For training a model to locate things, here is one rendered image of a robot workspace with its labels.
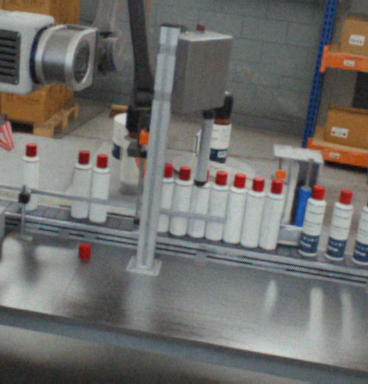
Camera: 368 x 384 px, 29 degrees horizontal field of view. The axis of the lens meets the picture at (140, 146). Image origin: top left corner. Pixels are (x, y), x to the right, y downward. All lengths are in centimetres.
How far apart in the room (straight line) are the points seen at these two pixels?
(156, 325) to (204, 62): 66
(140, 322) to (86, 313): 13
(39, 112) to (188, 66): 387
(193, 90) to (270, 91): 475
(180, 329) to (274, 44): 492
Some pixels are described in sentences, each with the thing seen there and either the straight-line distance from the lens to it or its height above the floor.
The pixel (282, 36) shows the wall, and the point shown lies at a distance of 645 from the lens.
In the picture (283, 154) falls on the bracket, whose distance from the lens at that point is 207.
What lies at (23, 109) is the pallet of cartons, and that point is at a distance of 562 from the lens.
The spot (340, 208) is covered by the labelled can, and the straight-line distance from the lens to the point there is 204.
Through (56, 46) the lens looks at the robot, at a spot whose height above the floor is 148.
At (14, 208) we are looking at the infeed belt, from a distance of 218.
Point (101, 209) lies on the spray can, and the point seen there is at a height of 93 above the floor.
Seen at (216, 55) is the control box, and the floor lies 143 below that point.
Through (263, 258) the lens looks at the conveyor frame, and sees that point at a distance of 206.
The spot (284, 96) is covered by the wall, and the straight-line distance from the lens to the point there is 654.
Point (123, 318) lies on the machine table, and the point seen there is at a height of 83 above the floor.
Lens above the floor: 175
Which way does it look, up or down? 18 degrees down
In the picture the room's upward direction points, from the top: 6 degrees clockwise
